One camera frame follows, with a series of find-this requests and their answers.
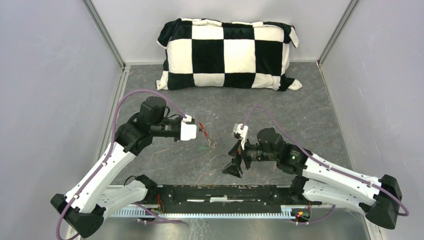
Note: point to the red key tag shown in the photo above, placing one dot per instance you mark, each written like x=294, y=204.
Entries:
x=203, y=129

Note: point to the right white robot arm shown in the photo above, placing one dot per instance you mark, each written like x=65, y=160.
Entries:
x=319, y=180

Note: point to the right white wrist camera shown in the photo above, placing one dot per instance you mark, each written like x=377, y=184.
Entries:
x=240, y=132

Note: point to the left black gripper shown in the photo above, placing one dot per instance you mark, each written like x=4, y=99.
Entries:
x=180, y=119

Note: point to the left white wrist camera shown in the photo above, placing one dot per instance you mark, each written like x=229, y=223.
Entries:
x=188, y=128

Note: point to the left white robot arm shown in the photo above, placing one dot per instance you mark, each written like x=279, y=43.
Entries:
x=86, y=206

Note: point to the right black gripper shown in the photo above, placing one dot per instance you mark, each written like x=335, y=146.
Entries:
x=232, y=168

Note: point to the black and white checkered pillow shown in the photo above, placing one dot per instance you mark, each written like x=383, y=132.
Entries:
x=210, y=53

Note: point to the white slotted cable duct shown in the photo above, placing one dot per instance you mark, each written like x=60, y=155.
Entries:
x=137, y=212

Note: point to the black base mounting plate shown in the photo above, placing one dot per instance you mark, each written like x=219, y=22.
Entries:
x=223, y=199

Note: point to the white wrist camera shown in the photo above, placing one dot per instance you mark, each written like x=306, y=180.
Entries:
x=240, y=132
x=188, y=128

